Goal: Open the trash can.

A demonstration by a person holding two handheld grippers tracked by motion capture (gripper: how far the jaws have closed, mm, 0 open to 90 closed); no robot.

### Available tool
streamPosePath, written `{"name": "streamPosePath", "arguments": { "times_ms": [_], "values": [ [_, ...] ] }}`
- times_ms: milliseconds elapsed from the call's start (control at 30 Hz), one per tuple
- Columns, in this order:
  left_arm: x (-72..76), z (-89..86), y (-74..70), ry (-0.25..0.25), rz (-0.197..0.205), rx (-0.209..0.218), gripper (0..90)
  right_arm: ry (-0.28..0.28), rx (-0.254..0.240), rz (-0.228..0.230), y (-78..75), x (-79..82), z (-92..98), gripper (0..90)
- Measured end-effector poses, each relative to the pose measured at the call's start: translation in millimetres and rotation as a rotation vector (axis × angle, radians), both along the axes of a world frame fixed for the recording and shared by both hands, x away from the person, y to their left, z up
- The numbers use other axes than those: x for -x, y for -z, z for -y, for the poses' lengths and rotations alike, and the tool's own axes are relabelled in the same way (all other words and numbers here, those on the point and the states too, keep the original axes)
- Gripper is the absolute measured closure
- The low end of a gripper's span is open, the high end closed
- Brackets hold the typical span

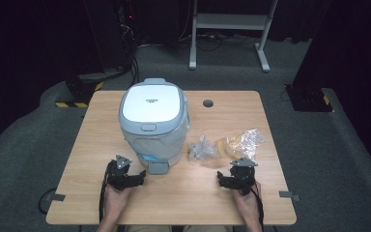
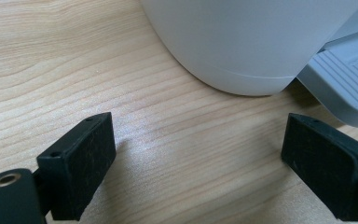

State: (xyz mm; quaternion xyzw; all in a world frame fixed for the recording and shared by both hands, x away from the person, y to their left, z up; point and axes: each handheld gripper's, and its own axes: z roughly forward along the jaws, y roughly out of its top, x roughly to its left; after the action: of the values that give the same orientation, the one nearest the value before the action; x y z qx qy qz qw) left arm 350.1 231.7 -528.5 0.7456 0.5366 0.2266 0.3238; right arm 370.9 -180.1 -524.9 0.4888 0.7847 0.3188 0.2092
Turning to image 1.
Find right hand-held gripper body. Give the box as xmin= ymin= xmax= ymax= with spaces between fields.
xmin=229 ymin=157 xmax=259 ymax=197

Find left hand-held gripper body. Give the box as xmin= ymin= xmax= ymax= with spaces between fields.
xmin=107 ymin=154 xmax=133 ymax=191

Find yellow and clear plastic wrapper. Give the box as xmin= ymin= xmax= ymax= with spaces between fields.
xmin=216 ymin=128 xmax=267 ymax=163

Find translucent white bin liner bag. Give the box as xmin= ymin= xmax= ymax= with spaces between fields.
xmin=122 ymin=110 xmax=190 ymax=162

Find white pedal trash can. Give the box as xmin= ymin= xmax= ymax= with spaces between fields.
xmin=118 ymin=77 xmax=190 ymax=176

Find person's left hand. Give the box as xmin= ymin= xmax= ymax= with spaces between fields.
xmin=102 ymin=185 xmax=133 ymax=224

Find person's right hand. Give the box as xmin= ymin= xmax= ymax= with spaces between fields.
xmin=232 ymin=181 xmax=263 ymax=224

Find black stand base striped edge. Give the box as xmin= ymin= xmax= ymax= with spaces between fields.
xmin=54 ymin=71 xmax=124 ymax=109

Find black stand base yellow mark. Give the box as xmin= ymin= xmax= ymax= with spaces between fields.
xmin=284 ymin=83 xmax=335 ymax=113

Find white metal stand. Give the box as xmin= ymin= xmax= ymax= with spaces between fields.
xmin=188 ymin=0 xmax=280 ymax=73

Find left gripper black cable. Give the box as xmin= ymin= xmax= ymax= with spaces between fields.
xmin=98 ymin=159 xmax=116 ymax=224

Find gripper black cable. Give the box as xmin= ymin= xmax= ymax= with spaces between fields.
xmin=251 ymin=181 xmax=266 ymax=232
xmin=98 ymin=159 xmax=116 ymax=224

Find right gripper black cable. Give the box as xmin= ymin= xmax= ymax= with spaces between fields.
xmin=251 ymin=181 xmax=266 ymax=232

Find grey metal table bracket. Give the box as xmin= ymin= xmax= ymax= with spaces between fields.
xmin=49 ymin=191 xmax=67 ymax=203
xmin=278 ymin=189 xmax=301 ymax=203

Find black cables on floor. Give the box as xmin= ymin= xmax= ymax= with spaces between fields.
xmin=177 ymin=29 xmax=259 ymax=53

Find dark equipment rack with cables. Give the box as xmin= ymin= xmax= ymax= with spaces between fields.
xmin=115 ymin=0 xmax=141 ymax=87

